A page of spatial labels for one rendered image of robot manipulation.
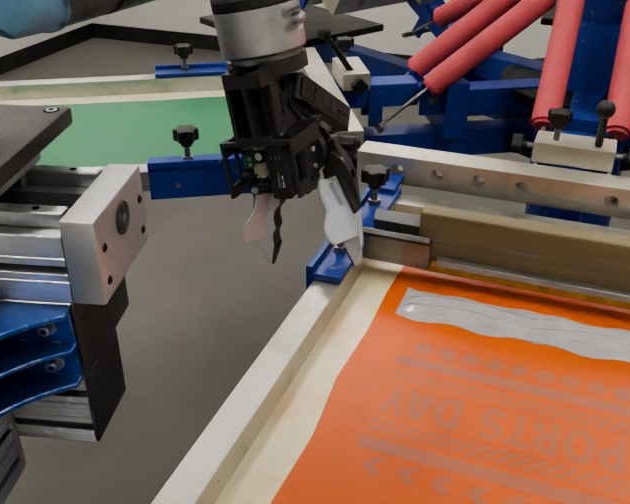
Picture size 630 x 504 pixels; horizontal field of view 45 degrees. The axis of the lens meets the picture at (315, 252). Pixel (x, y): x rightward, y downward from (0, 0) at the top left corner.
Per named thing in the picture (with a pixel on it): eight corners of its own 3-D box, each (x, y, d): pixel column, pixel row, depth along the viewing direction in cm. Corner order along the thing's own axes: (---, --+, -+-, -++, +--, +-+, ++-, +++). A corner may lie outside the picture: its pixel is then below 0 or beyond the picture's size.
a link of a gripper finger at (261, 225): (225, 273, 75) (235, 190, 70) (253, 247, 80) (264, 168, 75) (253, 284, 74) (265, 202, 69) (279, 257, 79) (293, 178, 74)
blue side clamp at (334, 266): (339, 316, 104) (340, 272, 100) (305, 309, 105) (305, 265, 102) (399, 221, 128) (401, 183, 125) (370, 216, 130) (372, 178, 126)
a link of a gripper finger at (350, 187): (327, 225, 73) (282, 146, 71) (334, 218, 74) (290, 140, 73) (367, 208, 70) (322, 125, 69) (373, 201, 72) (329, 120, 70)
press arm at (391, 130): (23, 183, 158) (17, 156, 155) (28, 171, 163) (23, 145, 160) (586, 148, 175) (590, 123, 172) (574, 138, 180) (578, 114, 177)
